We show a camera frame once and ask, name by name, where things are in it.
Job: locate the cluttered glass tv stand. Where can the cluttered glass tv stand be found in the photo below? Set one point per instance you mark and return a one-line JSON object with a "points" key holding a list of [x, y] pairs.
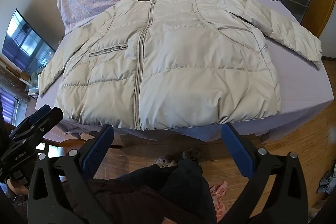
{"points": [[32, 85]]}

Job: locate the grey furry slipper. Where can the grey furry slipper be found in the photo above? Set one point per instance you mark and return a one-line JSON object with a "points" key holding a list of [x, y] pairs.
{"points": [[166, 161], [191, 154]]}

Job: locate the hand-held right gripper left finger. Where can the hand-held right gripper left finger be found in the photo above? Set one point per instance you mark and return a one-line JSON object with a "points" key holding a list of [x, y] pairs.
{"points": [[98, 149]]}

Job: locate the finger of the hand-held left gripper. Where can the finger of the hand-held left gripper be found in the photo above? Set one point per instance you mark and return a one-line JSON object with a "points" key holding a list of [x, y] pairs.
{"points": [[53, 119], [41, 111]]}

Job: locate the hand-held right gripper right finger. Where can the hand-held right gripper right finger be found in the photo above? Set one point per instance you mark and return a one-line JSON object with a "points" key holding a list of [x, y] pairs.
{"points": [[237, 149]]}

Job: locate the person's left hand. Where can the person's left hand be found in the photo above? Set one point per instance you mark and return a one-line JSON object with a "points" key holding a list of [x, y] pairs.
{"points": [[16, 188]]}

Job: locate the pink polka-dot cloth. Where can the pink polka-dot cloth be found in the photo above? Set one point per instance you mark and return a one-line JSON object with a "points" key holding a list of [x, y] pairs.
{"points": [[218, 200]]}

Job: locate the person's legs in dark pants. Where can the person's legs in dark pants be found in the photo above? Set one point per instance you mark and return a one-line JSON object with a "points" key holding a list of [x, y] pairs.
{"points": [[170, 187]]}

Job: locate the grey bow shoe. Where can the grey bow shoe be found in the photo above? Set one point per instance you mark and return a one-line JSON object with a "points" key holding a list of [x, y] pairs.
{"points": [[326, 182]]}

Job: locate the orange wooden door frame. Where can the orange wooden door frame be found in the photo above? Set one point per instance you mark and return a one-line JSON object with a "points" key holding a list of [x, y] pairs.
{"points": [[319, 16]]}

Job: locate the flat screen television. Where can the flat screen television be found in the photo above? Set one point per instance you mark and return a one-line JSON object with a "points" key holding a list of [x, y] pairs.
{"points": [[26, 40]]}

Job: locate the beige puffer jacket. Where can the beige puffer jacket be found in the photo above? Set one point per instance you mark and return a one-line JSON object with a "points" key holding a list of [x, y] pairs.
{"points": [[183, 56]]}

